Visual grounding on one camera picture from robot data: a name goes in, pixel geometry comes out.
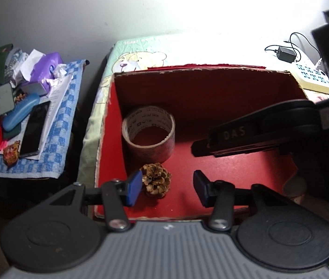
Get black smartphone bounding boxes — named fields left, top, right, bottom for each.
left=19, top=101, right=51, bottom=157

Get small silver box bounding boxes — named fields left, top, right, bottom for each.
left=20, top=81, right=49, bottom=96

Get bear print quilt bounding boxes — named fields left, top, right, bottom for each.
left=77, top=32, right=329, bottom=186

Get grey rounded power bank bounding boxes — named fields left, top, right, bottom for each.
left=0, top=83, right=15, bottom=115

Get small patterned pouch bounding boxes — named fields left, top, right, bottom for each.
left=3, top=140, right=21, bottom=166

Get black adapter cable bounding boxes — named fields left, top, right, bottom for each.
left=265, top=32, right=322, bottom=64

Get blue checkered towel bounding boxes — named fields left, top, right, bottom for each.
left=0, top=60, right=89, bottom=179

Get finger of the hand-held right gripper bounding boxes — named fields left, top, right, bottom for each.
left=191, top=109, right=281, bottom=158

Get blue glasses case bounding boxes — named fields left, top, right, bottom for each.
left=2, top=93, right=40, bottom=132

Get patterned plastic bag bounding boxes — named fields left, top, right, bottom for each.
left=4, top=48, right=30, bottom=86

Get white paper sheets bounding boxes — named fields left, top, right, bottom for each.
left=19, top=74, right=73, bottom=160

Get white power strip blue switches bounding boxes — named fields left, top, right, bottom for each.
left=289, top=53, right=329, bottom=93

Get brown pine cone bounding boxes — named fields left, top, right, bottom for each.
left=139, top=163, right=172, bottom=199

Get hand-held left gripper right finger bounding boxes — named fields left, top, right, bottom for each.
left=193, top=170, right=294, bottom=231

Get black power adapter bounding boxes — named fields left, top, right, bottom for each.
left=275, top=46, right=296, bottom=63

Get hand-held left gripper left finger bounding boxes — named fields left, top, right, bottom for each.
left=47, top=170, right=144, bottom=233

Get printed packing tape roll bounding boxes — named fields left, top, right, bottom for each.
left=122, top=105, right=176, bottom=163

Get red cardboard box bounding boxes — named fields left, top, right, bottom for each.
left=94, top=64, right=316, bottom=220

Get crumpled white tissue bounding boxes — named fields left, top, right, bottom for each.
left=47, top=64, right=67, bottom=86

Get purple tissue pack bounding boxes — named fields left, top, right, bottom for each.
left=20, top=49, right=64, bottom=95

